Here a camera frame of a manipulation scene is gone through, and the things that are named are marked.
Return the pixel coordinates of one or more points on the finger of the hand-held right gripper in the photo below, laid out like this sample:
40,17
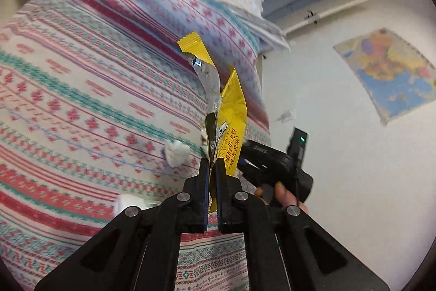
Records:
262,151
255,173

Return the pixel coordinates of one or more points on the wall map poster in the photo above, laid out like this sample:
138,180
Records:
391,72

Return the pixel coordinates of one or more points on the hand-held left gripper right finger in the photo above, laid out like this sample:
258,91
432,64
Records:
223,202

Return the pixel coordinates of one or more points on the small white paper wad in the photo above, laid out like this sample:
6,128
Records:
126,204

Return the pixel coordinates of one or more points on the large yellow snack wrapper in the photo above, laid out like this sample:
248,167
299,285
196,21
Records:
233,107

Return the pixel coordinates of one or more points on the white paper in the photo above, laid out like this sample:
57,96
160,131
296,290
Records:
177,153

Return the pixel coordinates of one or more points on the person's right hand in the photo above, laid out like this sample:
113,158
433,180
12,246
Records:
282,197

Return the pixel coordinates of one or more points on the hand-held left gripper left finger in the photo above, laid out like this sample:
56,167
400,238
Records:
201,202

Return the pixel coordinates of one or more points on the patterned striped blanket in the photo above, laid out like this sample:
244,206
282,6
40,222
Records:
85,90

